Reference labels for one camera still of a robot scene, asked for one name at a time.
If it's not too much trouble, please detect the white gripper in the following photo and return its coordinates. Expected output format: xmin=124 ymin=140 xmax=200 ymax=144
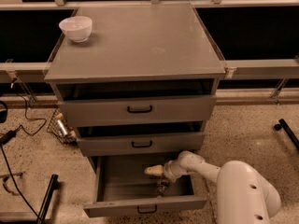
xmin=145 ymin=161 xmax=182 ymax=182

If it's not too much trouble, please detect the clear plastic water bottle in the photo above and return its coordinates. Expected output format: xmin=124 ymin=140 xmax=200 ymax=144
xmin=157 ymin=178 xmax=170 ymax=193

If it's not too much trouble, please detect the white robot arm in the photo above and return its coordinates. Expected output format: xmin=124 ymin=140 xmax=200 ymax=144
xmin=145 ymin=151 xmax=281 ymax=224

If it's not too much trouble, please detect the grey middle drawer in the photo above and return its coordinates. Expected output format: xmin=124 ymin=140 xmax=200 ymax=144
xmin=78 ymin=132 xmax=205 ymax=157

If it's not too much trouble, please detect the grey drawer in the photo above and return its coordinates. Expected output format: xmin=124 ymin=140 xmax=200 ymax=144
xmin=78 ymin=132 xmax=205 ymax=157
xmin=59 ymin=95 xmax=216 ymax=127
xmin=84 ymin=152 xmax=206 ymax=217

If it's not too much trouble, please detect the grey bottom drawer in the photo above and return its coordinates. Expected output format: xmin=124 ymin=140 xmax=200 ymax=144
xmin=84 ymin=152 xmax=206 ymax=217

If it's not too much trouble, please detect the grey top drawer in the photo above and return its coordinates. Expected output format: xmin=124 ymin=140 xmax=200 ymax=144
xmin=59 ymin=95 xmax=216 ymax=127

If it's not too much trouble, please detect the grey drawer cabinet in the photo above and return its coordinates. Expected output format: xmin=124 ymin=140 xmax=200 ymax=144
xmin=43 ymin=2 xmax=227 ymax=161

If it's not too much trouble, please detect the metal can in basket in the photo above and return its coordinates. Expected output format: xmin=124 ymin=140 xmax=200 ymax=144
xmin=56 ymin=113 xmax=69 ymax=137

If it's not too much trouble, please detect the black stand leg left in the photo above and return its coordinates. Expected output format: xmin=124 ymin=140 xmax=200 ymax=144
xmin=36 ymin=175 xmax=58 ymax=224

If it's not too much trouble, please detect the black stand leg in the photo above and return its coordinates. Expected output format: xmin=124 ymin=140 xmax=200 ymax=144
xmin=274 ymin=119 xmax=299 ymax=151
xmin=36 ymin=175 xmax=58 ymax=224

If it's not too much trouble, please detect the black stand leg right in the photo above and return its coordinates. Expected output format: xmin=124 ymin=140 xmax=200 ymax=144
xmin=274 ymin=119 xmax=299 ymax=151

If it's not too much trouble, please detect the black power adapter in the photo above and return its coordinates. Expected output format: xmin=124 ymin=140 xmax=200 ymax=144
xmin=0 ymin=130 xmax=16 ymax=145

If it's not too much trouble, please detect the white bowl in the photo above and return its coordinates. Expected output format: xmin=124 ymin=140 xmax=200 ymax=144
xmin=59 ymin=16 xmax=93 ymax=43

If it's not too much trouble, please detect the wire basket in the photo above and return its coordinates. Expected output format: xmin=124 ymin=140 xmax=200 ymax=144
xmin=47 ymin=109 xmax=77 ymax=145

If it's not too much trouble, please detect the black power cable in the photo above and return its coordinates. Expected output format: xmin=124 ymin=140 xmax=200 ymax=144
xmin=0 ymin=77 xmax=48 ymax=217

